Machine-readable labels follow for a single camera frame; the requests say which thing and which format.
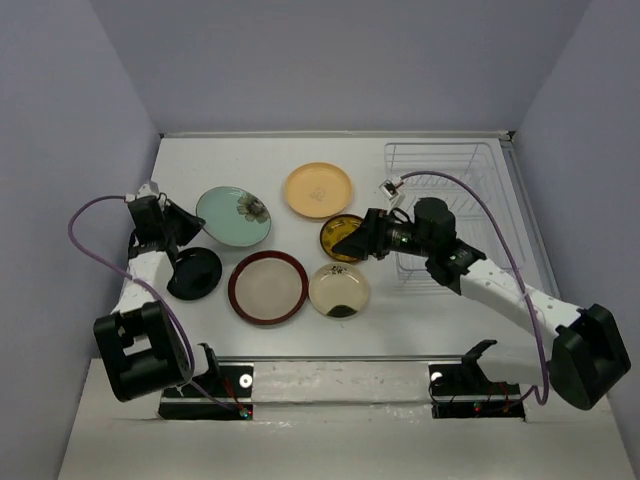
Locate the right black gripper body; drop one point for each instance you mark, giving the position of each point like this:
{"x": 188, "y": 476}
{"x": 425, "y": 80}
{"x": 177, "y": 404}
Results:
{"x": 393, "y": 236}

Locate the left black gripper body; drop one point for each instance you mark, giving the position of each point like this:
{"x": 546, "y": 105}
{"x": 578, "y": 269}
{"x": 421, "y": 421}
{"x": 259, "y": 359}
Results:
{"x": 162, "y": 226}

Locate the light blue flower plate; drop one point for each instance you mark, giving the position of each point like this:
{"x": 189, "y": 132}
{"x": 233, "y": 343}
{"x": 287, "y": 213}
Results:
{"x": 234, "y": 216}

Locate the red rim white plate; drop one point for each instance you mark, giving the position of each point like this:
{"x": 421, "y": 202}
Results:
{"x": 267, "y": 288}

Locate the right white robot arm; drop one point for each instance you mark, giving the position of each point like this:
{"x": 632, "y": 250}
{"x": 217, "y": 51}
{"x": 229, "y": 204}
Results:
{"x": 578, "y": 352}

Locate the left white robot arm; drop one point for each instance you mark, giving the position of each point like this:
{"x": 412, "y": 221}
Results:
{"x": 143, "y": 346}

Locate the yellow patterned black-rim plate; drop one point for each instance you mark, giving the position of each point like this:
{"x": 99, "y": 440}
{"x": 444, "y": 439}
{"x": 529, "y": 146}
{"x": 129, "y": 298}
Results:
{"x": 336, "y": 229}

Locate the cream plate black mark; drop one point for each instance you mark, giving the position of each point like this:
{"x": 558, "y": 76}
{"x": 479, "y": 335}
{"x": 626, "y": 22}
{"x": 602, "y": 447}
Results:
{"x": 339, "y": 290}

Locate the orange round plate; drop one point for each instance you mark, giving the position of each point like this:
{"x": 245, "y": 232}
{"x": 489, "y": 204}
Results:
{"x": 318, "y": 190}

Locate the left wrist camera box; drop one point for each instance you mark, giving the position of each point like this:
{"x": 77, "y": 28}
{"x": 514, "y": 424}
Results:
{"x": 149, "y": 188}

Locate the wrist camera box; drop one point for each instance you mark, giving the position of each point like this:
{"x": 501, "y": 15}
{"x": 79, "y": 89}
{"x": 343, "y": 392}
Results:
{"x": 149, "y": 188}
{"x": 392, "y": 191}

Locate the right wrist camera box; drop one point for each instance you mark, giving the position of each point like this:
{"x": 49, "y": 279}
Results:
{"x": 392, "y": 191}

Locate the white wire dish rack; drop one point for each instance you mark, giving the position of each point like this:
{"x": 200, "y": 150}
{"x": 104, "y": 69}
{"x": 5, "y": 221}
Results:
{"x": 467, "y": 176}

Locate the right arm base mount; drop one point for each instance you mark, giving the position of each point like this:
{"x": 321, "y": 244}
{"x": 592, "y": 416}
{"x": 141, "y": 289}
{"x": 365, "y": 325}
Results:
{"x": 458, "y": 392}

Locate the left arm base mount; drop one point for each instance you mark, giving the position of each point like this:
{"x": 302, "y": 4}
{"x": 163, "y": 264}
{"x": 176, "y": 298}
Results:
{"x": 211, "y": 397}

